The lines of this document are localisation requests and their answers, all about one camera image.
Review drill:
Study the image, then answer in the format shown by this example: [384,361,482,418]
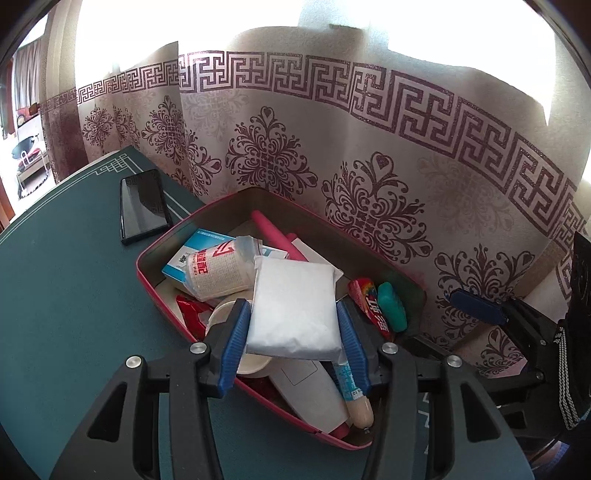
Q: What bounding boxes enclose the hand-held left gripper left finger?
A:
[50,298,252,480]

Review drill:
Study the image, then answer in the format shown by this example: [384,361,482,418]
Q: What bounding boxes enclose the round white tape rolls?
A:
[208,299,274,378]

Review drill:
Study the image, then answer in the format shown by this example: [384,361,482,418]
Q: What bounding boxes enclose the red tin container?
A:
[135,186,428,450]

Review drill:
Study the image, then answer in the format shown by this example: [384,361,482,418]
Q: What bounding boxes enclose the white frame commode chair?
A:
[11,136,51,199]

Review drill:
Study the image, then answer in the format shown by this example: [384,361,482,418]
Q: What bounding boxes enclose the red plastic packet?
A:
[175,295,208,340]

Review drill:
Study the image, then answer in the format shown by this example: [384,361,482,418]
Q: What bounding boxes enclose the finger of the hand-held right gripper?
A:
[402,335,548,407]
[445,288,561,370]

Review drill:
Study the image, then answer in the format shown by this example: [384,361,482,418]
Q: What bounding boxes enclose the blue white medicine box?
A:
[161,228,289,296]
[268,357,352,435]

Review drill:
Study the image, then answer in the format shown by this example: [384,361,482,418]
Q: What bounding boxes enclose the red printed snack packet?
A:
[347,277,393,342]

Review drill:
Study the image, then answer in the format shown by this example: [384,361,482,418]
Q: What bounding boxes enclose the pink foam tube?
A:
[250,210,354,439]

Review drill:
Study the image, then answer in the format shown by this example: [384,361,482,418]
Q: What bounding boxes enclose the small teal box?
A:
[377,281,408,333]

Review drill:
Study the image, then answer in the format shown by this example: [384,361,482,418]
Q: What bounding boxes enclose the blue cylindrical tube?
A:
[333,360,375,430]

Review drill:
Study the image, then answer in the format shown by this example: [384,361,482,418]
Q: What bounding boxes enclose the black smartphone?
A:
[119,169,174,245]

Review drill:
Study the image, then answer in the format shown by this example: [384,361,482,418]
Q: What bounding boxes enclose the patterned beige curtain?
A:
[9,0,591,393]

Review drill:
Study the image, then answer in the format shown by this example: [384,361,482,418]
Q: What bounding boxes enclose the green felt table cover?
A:
[0,147,527,480]

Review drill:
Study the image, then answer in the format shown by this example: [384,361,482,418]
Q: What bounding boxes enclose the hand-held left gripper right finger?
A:
[336,299,532,480]

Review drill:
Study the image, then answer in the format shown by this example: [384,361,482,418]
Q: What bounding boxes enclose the white gauze packet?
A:
[246,256,345,361]

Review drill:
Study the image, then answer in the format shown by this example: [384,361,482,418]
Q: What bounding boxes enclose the white bandage roll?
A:
[185,235,265,303]

